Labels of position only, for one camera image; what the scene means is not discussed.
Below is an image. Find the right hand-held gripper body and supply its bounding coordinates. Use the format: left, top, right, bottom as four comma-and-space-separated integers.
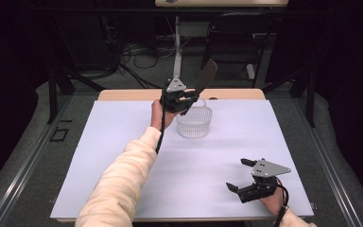
236, 158, 292, 204

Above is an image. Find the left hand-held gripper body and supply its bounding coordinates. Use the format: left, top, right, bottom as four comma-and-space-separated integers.
160, 75, 192, 114

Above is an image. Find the black kitchen knife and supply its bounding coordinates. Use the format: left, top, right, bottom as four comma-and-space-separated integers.
181, 59, 218, 116

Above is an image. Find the white plastic basket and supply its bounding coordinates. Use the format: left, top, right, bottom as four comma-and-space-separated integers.
175, 98, 214, 139

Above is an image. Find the person's left hand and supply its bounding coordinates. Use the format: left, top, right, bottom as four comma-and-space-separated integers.
150, 99, 179, 132

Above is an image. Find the person's right hand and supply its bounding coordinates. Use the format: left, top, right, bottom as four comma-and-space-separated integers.
259, 184, 287, 218

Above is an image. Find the white table mat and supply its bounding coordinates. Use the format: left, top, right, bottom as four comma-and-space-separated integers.
49, 98, 315, 220

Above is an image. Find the wooden table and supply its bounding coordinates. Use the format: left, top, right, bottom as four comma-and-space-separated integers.
49, 88, 316, 223

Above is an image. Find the black folding chair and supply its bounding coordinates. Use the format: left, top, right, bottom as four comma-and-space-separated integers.
200, 12, 277, 90

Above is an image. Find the white-legged desk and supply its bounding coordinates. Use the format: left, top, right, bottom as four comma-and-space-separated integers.
154, 0, 290, 80

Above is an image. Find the left hand-held gripper black cable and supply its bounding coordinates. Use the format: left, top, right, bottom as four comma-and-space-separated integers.
154, 103, 167, 155

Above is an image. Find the hand-held gripper black cable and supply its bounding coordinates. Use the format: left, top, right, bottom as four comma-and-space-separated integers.
154, 103, 167, 155
273, 178, 290, 227

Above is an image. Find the right hand-held gripper black cable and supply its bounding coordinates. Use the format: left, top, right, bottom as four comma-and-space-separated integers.
273, 178, 290, 227

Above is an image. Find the bundle of black floor cables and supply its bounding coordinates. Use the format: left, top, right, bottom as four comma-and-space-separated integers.
105, 15, 178, 90

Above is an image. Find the black metal frame stand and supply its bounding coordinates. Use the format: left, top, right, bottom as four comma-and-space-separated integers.
45, 18, 107, 126
260, 61, 317, 129

